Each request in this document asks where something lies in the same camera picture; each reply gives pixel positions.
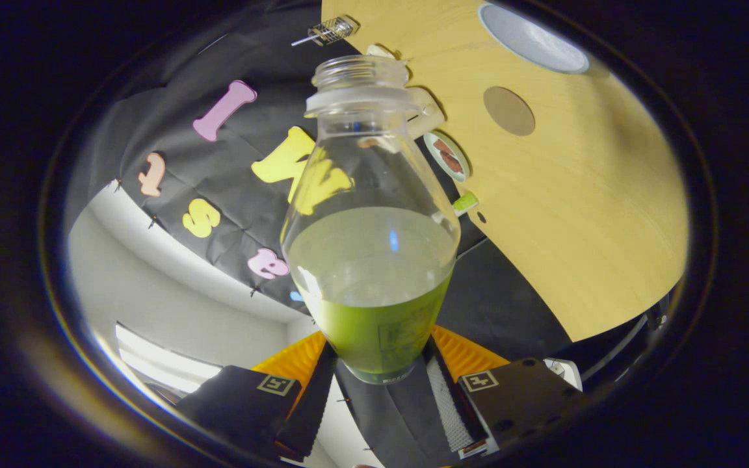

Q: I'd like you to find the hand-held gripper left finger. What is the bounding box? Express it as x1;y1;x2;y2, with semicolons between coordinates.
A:
176;330;339;463

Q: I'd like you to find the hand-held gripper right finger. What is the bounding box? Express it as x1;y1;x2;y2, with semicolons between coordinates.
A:
423;325;590;459

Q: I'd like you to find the clear juice bottle green label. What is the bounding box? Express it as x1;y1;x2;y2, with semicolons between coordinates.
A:
281;55;461;385

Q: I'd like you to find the round brown coaster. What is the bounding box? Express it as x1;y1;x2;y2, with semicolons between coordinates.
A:
483;86;536;137

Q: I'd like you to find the white cup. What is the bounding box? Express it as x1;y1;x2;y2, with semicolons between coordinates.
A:
477;2;591;74

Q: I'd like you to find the small white green bottle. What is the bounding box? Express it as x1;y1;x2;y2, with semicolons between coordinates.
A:
451;190;480;217

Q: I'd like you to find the white box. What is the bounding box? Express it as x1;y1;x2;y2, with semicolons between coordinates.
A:
544;357;583;392

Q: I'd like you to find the large ceiling light panel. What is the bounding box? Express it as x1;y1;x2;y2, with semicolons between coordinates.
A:
114;323;222;395

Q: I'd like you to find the wooden table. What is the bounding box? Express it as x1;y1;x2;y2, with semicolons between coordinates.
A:
321;0;690;343

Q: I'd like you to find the pale green plate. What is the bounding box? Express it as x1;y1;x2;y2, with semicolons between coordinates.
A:
423;130;471;183

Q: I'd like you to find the white toaster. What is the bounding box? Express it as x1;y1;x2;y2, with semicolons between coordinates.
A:
406;86;445;139

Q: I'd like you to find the metal wire utensil holder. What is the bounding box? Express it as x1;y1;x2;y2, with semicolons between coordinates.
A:
308;16;357;46

